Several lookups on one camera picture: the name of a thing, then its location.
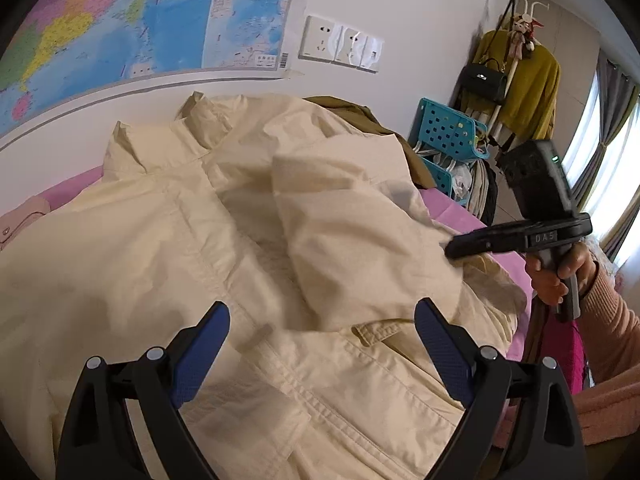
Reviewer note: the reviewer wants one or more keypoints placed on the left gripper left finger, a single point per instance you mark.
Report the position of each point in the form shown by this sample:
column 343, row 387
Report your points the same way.
column 98, row 440

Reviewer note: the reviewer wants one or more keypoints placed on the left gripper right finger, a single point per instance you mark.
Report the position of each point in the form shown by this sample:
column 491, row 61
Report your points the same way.
column 519, row 420

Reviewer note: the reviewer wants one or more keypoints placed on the cream beige jacket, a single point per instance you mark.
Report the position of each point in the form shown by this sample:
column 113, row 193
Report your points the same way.
column 314, row 236

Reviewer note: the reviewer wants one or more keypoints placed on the pink sleeved right forearm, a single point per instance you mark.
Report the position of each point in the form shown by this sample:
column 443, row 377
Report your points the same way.
column 610, row 332

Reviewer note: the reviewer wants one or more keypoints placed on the person's right hand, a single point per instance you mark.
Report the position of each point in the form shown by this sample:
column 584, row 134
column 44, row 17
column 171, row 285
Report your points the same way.
column 549, row 285

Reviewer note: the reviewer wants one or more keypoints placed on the teal plastic storage rack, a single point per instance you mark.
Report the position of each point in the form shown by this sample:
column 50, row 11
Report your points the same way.
column 450, row 144

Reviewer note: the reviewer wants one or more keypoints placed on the mustard yellow hanging sweater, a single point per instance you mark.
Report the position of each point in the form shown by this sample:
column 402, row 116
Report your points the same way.
column 529, row 110

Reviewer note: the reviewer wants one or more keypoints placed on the grey window curtain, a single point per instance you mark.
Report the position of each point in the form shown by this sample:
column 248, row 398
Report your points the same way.
column 603, row 161

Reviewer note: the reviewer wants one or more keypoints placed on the black handbag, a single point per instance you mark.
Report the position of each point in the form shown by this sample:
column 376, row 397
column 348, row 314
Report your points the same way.
column 485, row 79

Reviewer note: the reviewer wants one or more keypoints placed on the white coat rack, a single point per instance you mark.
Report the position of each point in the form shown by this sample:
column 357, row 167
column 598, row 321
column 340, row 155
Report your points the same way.
column 521, row 44

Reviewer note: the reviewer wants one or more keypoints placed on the olive brown garment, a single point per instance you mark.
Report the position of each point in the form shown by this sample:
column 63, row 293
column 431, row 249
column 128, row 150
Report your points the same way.
column 361, row 118

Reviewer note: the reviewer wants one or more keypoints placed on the pink folded garment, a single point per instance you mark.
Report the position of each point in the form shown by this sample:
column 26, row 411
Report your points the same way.
column 15, row 221

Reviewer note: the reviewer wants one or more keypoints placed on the pink floral bed sheet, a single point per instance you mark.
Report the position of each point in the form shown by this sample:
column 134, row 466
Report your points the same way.
column 472, row 236

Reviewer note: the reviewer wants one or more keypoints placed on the white wall socket panel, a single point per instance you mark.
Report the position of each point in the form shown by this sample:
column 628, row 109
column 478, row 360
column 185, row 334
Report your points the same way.
column 327, row 41

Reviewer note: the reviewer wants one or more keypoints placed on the colourful wall map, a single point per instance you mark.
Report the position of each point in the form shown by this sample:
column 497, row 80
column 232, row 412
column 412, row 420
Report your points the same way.
column 70, row 47

